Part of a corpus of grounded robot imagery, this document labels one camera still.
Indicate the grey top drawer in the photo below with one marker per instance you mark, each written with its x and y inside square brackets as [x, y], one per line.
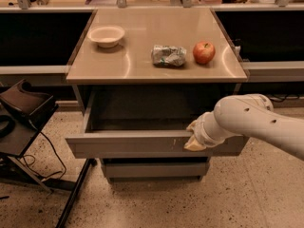
[125, 122]

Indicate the grey drawer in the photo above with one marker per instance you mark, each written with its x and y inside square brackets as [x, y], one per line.
[125, 122]
[159, 170]

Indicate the grey bottom drawer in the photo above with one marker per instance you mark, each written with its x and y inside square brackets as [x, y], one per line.
[159, 170]

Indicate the white paper bowl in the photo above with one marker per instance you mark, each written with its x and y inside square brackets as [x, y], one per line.
[106, 36]

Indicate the grey drawer cabinet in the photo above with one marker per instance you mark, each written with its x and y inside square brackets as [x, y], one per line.
[129, 64]

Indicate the red apple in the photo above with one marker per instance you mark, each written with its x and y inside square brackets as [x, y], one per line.
[203, 52]

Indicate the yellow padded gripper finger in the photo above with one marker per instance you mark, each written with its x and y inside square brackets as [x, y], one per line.
[192, 125]
[194, 145]

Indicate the crumpled silver chip bag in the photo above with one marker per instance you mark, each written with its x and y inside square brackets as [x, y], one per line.
[168, 56]

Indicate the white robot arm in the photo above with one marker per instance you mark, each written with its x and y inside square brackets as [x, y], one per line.
[250, 115]

